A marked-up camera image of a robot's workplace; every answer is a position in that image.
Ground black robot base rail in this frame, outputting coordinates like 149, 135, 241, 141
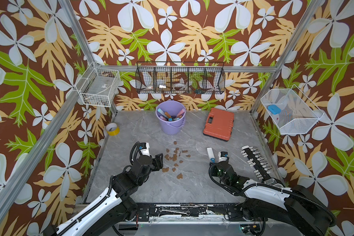
128, 203, 264, 223

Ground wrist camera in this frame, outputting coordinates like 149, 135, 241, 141
218, 151, 229, 163
138, 143, 150, 156

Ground white wire basket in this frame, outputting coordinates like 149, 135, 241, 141
75, 63, 121, 108
261, 86, 324, 136

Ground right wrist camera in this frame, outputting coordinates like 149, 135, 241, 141
218, 151, 229, 163

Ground blue object in basket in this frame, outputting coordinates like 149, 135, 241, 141
267, 104, 282, 115

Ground steel combination wrench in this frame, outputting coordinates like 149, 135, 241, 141
158, 206, 191, 216

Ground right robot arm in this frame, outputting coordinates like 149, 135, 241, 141
208, 161, 337, 236

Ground purple plastic bucket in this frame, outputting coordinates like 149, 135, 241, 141
155, 100, 186, 135

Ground black socket bit rack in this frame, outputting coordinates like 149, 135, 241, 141
241, 146, 284, 187

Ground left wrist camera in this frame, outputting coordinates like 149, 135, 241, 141
138, 143, 150, 156

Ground black wire basket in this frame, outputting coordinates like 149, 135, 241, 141
134, 62, 226, 94

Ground white brush blue handle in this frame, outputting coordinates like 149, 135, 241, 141
206, 147, 215, 163

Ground white wire basket right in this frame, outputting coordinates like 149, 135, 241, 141
261, 86, 324, 136

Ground yellow tape roll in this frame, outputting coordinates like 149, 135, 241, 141
105, 123, 120, 136

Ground white wire basket left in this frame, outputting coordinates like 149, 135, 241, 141
75, 63, 121, 108

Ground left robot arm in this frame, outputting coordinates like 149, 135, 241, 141
41, 153, 163, 236

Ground red plastic tool case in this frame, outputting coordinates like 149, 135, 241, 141
203, 108, 235, 142

